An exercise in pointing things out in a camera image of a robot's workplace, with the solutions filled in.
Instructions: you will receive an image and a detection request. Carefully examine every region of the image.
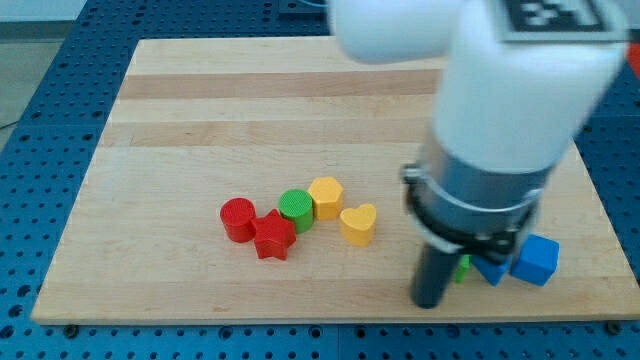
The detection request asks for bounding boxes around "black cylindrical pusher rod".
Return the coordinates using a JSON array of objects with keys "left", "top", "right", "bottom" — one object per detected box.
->
[{"left": 410, "top": 244, "right": 461, "bottom": 309}]

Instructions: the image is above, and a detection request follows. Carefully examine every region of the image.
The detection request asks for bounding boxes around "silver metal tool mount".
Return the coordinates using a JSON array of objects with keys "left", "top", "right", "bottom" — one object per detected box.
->
[{"left": 401, "top": 135, "right": 551, "bottom": 264}]

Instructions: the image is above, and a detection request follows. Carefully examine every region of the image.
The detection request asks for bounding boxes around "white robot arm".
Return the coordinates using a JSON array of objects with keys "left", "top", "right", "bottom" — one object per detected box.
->
[{"left": 327, "top": 0, "right": 628, "bottom": 308}]

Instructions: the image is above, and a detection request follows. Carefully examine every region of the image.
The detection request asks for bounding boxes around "green star block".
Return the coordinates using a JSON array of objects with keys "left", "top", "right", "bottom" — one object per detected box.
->
[{"left": 454, "top": 254, "right": 471, "bottom": 283}]

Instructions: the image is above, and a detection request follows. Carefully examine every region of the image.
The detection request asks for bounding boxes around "yellow heart block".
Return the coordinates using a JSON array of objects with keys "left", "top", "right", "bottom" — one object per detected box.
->
[{"left": 339, "top": 203, "right": 377, "bottom": 247}]

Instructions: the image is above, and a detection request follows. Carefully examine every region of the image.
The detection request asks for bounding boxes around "red star block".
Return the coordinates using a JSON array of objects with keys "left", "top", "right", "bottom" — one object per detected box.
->
[{"left": 252, "top": 209, "right": 296, "bottom": 261}]

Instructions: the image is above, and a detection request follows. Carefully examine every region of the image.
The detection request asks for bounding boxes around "blue block behind rod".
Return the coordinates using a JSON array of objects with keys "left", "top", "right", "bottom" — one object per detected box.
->
[{"left": 471, "top": 255, "right": 512, "bottom": 286}]

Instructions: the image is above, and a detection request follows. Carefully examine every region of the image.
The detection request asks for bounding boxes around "blue cube block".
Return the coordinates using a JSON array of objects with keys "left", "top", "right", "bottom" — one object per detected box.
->
[{"left": 510, "top": 234, "right": 560, "bottom": 287}]

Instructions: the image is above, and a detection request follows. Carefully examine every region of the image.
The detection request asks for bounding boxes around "yellow hexagon block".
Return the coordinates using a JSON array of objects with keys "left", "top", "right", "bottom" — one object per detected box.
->
[{"left": 307, "top": 177, "right": 344, "bottom": 220}]

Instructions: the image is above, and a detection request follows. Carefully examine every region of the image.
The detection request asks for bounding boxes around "green cylinder block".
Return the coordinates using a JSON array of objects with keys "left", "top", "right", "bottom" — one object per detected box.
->
[{"left": 278, "top": 189, "right": 314, "bottom": 234}]

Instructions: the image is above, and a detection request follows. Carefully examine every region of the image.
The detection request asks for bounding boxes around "black white fiducial marker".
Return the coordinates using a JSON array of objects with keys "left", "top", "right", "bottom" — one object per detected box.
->
[{"left": 488, "top": 0, "right": 629, "bottom": 43}]

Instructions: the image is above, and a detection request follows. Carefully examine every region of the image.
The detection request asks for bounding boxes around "red cylinder block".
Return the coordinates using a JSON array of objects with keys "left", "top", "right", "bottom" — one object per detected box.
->
[{"left": 219, "top": 198, "right": 256, "bottom": 243}]

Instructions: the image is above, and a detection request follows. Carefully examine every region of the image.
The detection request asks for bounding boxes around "wooden board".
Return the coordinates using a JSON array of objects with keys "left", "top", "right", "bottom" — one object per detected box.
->
[{"left": 31, "top": 37, "right": 639, "bottom": 325}]

